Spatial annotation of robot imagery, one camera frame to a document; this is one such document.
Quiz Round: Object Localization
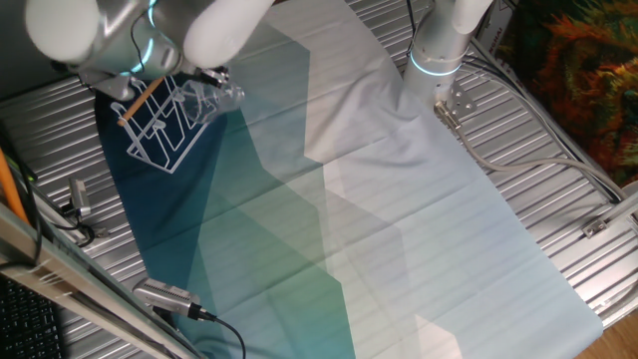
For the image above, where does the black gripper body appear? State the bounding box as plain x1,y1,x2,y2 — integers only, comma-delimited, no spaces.
196,66,231,89

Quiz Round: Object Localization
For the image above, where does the clear plastic cup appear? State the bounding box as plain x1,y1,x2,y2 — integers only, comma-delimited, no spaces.
176,79,245,126

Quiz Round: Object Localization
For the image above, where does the black clamp tool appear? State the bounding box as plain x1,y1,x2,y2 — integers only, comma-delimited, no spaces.
62,201,110,240

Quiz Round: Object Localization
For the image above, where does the teal white gradient tablecloth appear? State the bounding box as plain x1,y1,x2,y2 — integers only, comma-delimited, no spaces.
94,0,604,359

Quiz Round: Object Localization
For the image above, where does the orange tube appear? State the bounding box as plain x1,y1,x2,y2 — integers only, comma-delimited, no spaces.
0,148,30,225

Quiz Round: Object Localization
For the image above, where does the cardboard box red print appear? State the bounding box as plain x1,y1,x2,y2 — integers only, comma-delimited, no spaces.
471,0,517,56

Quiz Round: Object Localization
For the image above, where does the black keyboard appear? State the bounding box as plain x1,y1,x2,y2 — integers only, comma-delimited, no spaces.
0,276,65,359

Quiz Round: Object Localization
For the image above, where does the orange green patterned fabric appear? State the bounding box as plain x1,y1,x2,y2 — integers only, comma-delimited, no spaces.
497,0,638,186

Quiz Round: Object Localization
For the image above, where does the white metal bar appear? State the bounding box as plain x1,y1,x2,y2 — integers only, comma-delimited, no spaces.
597,179,638,230

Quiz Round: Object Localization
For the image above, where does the white wire cup rack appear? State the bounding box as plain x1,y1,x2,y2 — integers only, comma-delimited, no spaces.
109,74,220,176

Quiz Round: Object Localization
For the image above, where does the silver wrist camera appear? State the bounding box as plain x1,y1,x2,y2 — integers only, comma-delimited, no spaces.
77,64,139,102

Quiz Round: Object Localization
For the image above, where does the silver exterior camera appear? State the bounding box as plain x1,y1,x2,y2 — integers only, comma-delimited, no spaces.
68,178,93,218
132,277,201,320

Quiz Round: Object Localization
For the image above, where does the grey conduit hose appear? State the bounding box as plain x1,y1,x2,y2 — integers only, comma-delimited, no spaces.
433,99,629,203

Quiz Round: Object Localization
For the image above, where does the aluminium frame rail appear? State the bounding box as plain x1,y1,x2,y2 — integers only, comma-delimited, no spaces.
0,201,203,359

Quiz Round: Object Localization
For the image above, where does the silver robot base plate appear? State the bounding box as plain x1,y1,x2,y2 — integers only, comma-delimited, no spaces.
433,79,479,117

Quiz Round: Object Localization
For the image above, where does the black exterior camera cable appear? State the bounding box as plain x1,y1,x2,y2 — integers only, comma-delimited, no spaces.
196,307,248,359

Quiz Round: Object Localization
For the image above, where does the small metal table bracket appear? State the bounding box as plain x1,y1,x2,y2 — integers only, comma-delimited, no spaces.
580,216,613,239

